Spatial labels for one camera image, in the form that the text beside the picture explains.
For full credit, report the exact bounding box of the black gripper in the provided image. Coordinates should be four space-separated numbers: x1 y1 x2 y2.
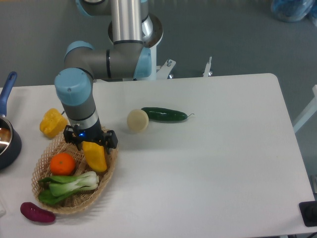
63 123 118 154

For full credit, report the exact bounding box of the yellow mango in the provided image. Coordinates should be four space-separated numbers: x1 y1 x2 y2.
82 141 107 173

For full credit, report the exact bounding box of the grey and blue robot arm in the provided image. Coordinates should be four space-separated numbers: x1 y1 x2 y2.
54 0 152 153

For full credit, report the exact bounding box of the woven wicker basket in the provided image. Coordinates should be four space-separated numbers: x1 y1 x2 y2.
32 132 118 214

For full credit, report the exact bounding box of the yellow bell pepper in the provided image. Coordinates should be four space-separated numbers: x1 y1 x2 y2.
40 108 68 139

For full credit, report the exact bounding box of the orange fruit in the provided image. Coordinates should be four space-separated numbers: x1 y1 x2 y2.
50 153 76 176

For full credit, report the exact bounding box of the green bok choy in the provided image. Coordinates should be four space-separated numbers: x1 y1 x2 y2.
38 171 99 205

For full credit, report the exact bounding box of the dark green cucumber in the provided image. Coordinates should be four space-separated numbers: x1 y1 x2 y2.
141 107 193 123

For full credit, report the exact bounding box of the purple sweet potato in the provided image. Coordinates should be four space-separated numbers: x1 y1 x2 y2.
20 202 55 223

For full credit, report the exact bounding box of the black device at table edge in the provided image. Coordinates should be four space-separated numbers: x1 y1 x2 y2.
299 201 317 227

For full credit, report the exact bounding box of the blue plastic bag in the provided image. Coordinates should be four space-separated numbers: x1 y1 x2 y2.
270 0 317 23

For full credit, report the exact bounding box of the blue-handled saucepan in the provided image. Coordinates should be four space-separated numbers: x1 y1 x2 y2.
0 71 22 170

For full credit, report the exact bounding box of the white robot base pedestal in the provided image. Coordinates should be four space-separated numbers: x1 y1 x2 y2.
140 13 176 80

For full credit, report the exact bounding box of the white frame bar right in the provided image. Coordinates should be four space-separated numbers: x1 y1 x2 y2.
293 85 317 133

